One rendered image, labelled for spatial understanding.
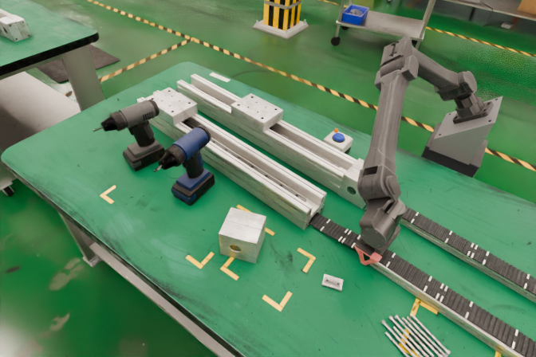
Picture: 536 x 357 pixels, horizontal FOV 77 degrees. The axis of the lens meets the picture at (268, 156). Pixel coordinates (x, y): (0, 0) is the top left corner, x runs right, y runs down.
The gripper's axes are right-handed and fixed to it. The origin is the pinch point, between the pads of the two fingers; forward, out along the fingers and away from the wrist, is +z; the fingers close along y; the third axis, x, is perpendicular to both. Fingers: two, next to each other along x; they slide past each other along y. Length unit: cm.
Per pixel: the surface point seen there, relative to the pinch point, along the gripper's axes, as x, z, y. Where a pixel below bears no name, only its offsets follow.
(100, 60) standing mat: -305, 77, -69
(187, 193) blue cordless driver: -50, -2, 22
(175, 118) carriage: -76, -8, 6
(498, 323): 31.4, -0.5, -3.4
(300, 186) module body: -26.3, -4.9, -1.8
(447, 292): 19.6, -0.5, -2.6
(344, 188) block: -17.5, -1.7, -13.8
